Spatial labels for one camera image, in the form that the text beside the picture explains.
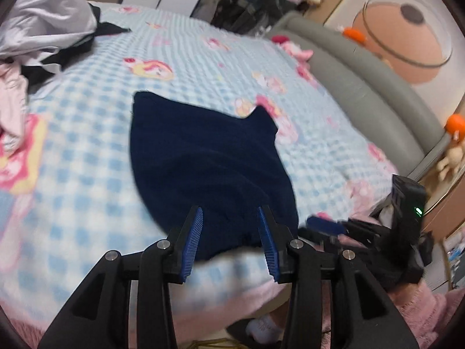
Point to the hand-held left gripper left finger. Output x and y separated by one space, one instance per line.
192 241

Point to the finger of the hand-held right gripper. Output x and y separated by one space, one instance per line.
325 225
363 249

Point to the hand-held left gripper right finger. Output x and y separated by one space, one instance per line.
267 243

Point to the navy white-striped sweater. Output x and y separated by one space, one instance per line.
203 167

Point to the beige doll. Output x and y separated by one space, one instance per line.
452 160

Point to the person's white-socked foot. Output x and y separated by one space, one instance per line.
265 329

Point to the orange plush toy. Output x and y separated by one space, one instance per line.
456 127
353 34

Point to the blue checked printed blanket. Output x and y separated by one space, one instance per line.
80 174

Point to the pink plush toy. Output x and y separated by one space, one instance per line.
292 48

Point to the pink printed garment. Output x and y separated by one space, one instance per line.
11 101

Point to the black garment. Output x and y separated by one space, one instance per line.
105 29

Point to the glass-door wardrobe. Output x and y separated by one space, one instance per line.
239 3

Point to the grey padded bed frame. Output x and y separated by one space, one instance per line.
363 91

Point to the round peach wall panel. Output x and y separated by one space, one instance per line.
399 51

